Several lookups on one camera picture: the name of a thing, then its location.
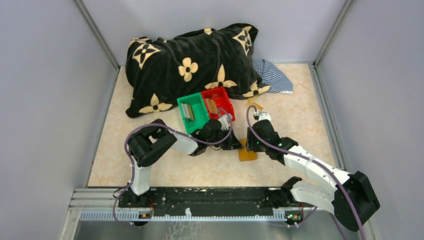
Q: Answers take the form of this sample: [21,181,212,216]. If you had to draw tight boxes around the red plastic bin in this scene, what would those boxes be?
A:
[200,87,236,121]

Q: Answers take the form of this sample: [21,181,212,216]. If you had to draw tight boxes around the translucent yellow card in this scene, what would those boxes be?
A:
[245,97,264,112]

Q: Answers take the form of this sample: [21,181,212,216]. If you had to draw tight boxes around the tan leather card holder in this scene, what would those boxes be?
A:
[237,138,258,162]

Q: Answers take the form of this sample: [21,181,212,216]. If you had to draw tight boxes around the green plastic bin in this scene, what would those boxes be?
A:
[177,92,210,134]

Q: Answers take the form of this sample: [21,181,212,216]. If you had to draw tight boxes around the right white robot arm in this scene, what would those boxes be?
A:
[246,119,381,232]

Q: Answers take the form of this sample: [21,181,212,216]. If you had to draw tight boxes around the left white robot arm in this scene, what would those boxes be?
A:
[124,118,244,196]

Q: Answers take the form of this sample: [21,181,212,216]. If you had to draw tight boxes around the gold card in red bin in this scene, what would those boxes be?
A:
[205,98,219,115]

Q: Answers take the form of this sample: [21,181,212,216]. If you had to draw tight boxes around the cards in green bin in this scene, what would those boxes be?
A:
[181,103,196,121]

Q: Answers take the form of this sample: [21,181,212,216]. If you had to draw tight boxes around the blue striped cloth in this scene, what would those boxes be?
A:
[252,58,294,94]

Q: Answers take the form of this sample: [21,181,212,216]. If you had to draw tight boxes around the black floral plush blanket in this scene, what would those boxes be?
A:
[125,23,270,118]

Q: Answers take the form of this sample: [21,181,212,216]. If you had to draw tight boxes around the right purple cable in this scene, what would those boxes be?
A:
[245,105,367,240]

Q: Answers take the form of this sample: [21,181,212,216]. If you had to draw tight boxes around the purple cable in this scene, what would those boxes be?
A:
[245,105,367,240]
[112,106,234,229]

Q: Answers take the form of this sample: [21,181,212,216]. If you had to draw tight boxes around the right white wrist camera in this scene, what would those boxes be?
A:
[254,111,272,122]

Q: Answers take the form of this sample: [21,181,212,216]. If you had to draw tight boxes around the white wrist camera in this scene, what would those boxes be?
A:
[254,111,272,122]
[218,114,232,131]

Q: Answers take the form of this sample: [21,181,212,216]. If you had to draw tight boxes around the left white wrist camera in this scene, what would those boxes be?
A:
[218,114,232,131]

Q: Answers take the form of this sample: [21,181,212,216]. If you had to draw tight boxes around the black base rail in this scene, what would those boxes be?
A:
[118,187,302,217]

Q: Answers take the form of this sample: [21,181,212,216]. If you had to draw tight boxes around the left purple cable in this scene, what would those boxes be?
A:
[112,106,234,229]

